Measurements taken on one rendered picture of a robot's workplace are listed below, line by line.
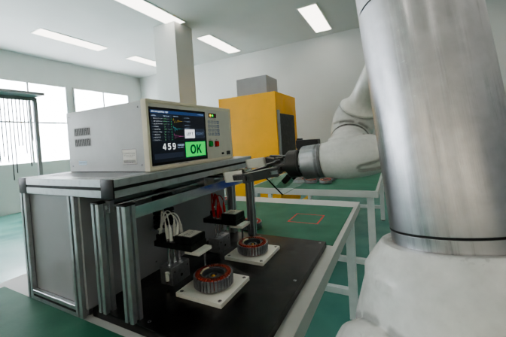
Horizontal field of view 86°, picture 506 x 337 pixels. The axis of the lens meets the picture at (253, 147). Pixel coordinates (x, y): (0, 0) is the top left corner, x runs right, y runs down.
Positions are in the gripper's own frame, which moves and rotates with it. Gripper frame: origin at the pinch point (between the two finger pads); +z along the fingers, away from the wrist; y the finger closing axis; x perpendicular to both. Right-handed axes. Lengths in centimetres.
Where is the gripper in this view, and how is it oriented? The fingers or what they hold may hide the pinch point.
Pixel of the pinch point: (239, 169)
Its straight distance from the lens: 84.0
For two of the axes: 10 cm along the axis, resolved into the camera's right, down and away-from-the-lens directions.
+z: -8.7, 1.4, 4.8
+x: -2.3, -9.6, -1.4
